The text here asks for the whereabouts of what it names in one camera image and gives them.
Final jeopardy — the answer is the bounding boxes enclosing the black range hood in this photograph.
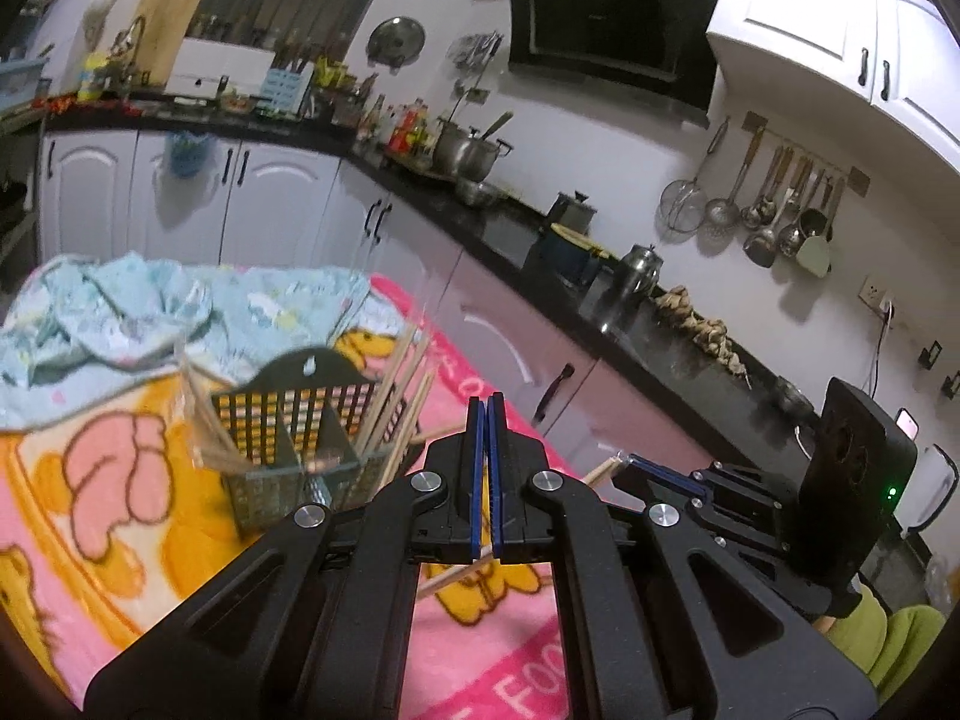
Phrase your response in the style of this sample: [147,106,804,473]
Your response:
[500,0,722,121]

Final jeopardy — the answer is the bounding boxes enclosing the dark plastic utensil basket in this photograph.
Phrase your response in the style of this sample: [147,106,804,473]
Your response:
[210,347,432,541]

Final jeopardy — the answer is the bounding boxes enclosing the glass pot lid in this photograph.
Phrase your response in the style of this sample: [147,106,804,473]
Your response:
[367,15,426,68]

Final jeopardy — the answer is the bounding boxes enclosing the steel ladle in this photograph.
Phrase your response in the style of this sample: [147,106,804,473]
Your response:
[778,169,826,254]

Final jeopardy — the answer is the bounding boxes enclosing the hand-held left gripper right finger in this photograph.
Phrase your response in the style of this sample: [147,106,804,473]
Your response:
[487,390,880,720]

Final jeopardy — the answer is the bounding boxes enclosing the white wall cabinet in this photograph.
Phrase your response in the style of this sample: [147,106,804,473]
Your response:
[705,0,960,158]

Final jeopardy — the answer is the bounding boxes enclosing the blue pot yellow rim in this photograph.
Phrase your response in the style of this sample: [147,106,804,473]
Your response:
[540,223,612,282]

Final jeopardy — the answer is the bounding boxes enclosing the wooden shelf unit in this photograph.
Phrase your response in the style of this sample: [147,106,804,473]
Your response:
[0,109,42,293]

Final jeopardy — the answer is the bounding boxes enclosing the white base cabinet row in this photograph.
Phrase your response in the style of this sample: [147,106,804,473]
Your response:
[37,127,353,271]
[330,165,751,481]

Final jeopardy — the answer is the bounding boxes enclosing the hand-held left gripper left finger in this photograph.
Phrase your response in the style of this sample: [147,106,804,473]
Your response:
[82,396,490,720]

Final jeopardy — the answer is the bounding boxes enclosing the pink printed blanket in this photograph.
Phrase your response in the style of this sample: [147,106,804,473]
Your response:
[0,274,571,720]

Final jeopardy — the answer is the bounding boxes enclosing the cluster of condiment bottles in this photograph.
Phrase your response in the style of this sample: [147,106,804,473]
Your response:
[356,94,440,158]

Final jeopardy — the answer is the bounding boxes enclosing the metal sink faucet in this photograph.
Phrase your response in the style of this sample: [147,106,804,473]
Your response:
[112,17,147,83]

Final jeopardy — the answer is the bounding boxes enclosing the person's body green shirt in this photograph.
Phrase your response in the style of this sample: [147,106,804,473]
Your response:
[825,585,950,698]

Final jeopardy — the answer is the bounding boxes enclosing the bundle of wooden chopsticks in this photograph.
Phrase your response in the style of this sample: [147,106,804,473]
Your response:
[176,326,477,496]

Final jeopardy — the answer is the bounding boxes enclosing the wall hook rail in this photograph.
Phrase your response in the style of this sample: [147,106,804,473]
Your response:
[742,111,871,196]

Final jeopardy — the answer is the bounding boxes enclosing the steel scoop cup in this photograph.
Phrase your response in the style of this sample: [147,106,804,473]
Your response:
[799,176,845,241]

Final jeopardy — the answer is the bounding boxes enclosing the light blue printed blanket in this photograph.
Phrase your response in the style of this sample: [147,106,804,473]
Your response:
[0,253,376,410]

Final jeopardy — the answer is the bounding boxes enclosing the wall utensil rack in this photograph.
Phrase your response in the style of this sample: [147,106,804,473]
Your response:
[454,34,503,68]

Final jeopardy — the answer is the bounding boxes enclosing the wire mesh strainer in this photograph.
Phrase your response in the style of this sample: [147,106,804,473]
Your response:
[660,118,730,235]

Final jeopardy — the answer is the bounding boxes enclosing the wire condiment rack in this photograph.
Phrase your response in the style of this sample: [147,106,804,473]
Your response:
[311,56,380,125]

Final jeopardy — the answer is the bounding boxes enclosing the pale green scoop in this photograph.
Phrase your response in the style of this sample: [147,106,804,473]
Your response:
[796,236,832,275]

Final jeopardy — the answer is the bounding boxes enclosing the red chili pile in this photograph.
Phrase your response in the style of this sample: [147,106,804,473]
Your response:
[41,94,140,117]

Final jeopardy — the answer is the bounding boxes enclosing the single wooden chopstick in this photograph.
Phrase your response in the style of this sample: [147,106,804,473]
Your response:
[415,452,627,601]

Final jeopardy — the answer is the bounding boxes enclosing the white charging cable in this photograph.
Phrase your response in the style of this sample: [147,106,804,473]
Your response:
[870,307,897,395]

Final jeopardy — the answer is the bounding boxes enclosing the dark metal kettle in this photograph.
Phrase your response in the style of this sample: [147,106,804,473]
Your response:
[553,190,597,235]

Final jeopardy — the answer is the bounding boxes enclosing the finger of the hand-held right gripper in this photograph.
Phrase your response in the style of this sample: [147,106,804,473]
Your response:
[619,454,797,535]
[685,512,827,629]

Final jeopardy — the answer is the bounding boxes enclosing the ginger roots on counter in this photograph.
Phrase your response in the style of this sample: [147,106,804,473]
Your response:
[656,285,751,387]

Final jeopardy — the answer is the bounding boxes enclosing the steel skimmer wooden handle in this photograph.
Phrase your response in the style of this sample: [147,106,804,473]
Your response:
[705,127,762,227]

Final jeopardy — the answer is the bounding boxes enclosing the steel serving spoon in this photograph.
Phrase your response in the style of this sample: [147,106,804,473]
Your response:
[742,146,788,230]

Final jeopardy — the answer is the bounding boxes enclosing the blue knife block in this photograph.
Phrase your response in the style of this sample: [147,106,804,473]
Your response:
[266,66,314,113]

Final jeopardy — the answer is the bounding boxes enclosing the row of spice jars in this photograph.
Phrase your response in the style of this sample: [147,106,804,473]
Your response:
[187,11,361,53]

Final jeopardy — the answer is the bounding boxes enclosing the white wall socket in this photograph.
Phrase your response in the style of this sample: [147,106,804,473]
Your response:
[859,276,897,316]

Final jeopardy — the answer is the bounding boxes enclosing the steel stock pot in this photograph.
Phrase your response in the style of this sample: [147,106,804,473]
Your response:
[433,120,515,182]

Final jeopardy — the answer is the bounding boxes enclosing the blue plastic bag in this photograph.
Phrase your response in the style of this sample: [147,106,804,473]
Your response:
[166,131,215,179]

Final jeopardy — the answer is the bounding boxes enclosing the wooden cutting board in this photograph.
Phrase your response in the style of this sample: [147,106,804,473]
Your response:
[135,0,202,87]

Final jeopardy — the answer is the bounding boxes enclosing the white countertop appliance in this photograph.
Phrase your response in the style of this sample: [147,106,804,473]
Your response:
[896,444,960,533]

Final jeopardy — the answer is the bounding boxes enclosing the blue plastic bin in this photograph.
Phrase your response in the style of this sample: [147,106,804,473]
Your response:
[0,58,52,110]

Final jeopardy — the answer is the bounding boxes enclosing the yellow dish soap bottle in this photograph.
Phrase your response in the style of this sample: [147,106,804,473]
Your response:
[79,52,110,101]

